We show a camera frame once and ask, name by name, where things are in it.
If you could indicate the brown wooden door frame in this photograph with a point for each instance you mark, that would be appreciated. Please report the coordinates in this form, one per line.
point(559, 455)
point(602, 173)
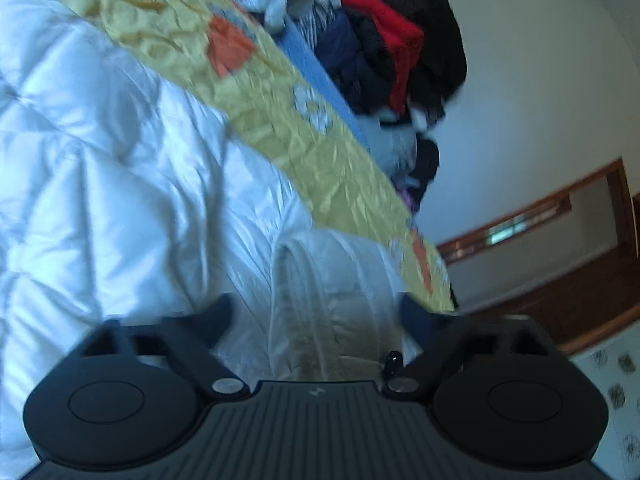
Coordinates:
point(569, 261)

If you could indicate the white puffer jacket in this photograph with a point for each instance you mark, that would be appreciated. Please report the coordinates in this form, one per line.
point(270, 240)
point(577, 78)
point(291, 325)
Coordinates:
point(123, 196)

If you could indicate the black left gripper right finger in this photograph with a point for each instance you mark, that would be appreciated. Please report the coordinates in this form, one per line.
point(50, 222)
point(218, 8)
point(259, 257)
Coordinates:
point(450, 342)

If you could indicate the blue knitted blanket edge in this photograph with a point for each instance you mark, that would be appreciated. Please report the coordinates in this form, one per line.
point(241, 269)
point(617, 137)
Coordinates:
point(293, 44)

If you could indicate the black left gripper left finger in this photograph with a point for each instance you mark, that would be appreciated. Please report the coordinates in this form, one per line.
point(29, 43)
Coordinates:
point(187, 344)

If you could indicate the yellow floral bed sheet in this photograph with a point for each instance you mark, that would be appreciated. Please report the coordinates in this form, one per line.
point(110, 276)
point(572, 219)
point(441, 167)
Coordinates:
point(274, 110)

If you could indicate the red and black clothes pile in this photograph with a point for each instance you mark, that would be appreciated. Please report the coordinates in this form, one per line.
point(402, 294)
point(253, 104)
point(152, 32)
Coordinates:
point(396, 63)

